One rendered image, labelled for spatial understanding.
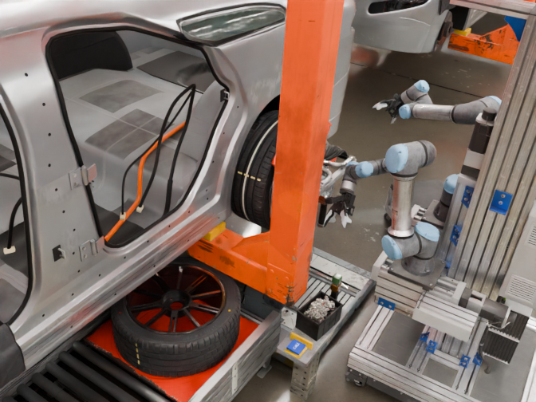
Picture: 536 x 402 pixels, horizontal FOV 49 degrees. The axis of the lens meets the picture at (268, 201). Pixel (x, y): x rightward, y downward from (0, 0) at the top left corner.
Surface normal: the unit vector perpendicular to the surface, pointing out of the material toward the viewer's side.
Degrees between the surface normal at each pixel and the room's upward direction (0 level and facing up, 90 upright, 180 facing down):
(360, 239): 0
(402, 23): 89
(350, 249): 0
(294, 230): 90
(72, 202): 88
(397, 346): 0
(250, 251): 90
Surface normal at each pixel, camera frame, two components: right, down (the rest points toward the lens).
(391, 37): -0.11, 0.78
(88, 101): 0.00, -0.76
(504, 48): -0.55, 0.45
